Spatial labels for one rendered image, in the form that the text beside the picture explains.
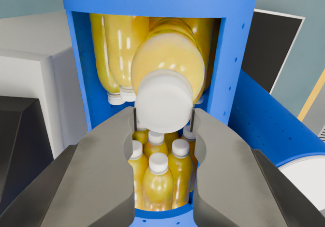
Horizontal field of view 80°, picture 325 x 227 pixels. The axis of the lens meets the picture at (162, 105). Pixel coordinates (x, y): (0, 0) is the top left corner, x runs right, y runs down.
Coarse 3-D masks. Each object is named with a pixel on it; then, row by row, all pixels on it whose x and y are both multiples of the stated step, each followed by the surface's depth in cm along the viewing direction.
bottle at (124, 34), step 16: (112, 16) 28; (128, 16) 28; (144, 16) 29; (112, 32) 29; (128, 32) 29; (144, 32) 30; (112, 48) 30; (128, 48) 30; (112, 64) 32; (128, 64) 31; (128, 80) 33
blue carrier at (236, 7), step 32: (64, 0) 25; (96, 0) 20; (128, 0) 19; (160, 0) 19; (192, 0) 19; (224, 0) 20; (224, 32) 22; (224, 64) 25; (96, 96) 42; (224, 96) 28; (192, 192) 63; (160, 224) 37; (192, 224) 41
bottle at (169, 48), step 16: (160, 32) 18; (176, 32) 18; (192, 32) 26; (144, 48) 16; (160, 48) 15; (176, 48) 15; (192, 48) 16; (144, 64) 15; (160, 64) 14; (176, 64) 14; (192, 64) 15; (144, 80) 14; (192, 80) 15; (192, 96) 15
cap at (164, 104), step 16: (160, 80) 12; (176, 80) 13; (144, 96) 12; (160, 96) 12; (176, 96) 12; (144, 112) 13; (160, 112) 13; (176, 112) 13; (160, 128) 14; (176, 128) 13
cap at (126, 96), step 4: (120, 92) 36; (124, 92) 35; (132, 92) 35; (120, 96) 36; (124, 96) 35; (128, 96) 35; (132, 96) 35; (124, 100) 36; (128, 100) 36; (132, 100) 36
